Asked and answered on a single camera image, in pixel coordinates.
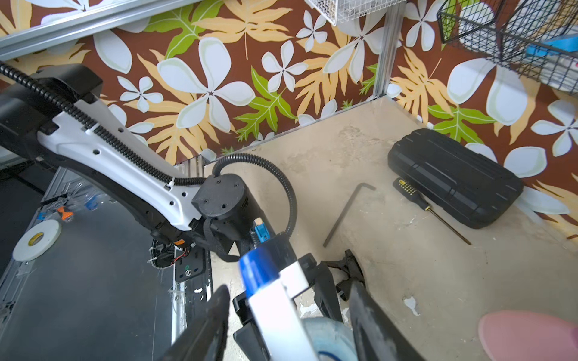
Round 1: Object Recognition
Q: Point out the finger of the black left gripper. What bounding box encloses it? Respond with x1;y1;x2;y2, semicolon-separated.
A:
322;250;366;302

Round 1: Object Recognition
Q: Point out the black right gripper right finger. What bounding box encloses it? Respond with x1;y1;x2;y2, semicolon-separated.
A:
349;281;424;361

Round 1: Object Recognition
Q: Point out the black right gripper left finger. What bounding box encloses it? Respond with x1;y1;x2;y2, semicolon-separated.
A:
160;285;230;360

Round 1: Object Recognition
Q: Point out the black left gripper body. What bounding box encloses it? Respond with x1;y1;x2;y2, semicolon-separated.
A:
233;252;343;360

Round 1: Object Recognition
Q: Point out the clear blue spray bottle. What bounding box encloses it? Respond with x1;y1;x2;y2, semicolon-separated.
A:
302;317;358;361

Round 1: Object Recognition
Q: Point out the blue white spray nozzle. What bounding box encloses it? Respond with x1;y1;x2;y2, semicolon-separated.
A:
239;249;319;360

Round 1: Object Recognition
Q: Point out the opaque pink spray bottle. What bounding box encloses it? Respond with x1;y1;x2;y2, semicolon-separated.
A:
478;311;577;360

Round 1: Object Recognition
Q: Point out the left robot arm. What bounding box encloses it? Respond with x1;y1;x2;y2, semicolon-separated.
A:
1;63;358;360

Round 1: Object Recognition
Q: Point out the black hex key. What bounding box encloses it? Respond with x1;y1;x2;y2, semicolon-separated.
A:
322;183;376;248

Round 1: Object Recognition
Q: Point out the black yellow screwdriver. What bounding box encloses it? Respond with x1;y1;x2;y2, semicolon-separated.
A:
393;177;472;246

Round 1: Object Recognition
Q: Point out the black plastic tool case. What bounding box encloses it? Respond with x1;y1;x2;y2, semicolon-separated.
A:
388;129;524;230

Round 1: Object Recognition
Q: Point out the white tape roll outside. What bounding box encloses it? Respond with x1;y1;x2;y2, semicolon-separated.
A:
12;220;62;262

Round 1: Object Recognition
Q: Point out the blue tape roll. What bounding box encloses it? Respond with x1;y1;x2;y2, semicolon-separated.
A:
525;34;577;57

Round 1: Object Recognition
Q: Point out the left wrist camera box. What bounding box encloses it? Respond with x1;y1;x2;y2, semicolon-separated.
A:
251;218;317;299

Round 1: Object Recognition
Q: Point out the white wire wall basket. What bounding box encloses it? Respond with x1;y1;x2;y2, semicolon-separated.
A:
305;0;403;26

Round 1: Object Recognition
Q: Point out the black wire wall basket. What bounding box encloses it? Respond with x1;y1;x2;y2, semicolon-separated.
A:
437;0;577;96

